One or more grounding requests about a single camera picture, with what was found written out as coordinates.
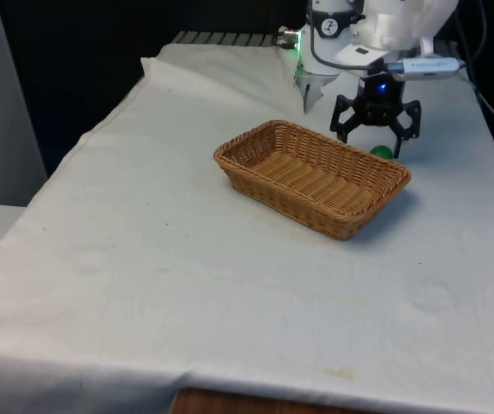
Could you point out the brown wicker basket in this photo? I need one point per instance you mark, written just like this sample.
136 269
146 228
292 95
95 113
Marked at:
315 181

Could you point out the green ball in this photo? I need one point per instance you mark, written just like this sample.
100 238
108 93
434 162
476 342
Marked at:
381 152

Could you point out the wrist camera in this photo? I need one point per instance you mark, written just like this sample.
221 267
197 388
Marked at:
432 67

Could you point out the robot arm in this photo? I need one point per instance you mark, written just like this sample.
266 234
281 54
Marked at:
384 26

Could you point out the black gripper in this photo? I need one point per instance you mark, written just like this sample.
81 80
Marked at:
380 103

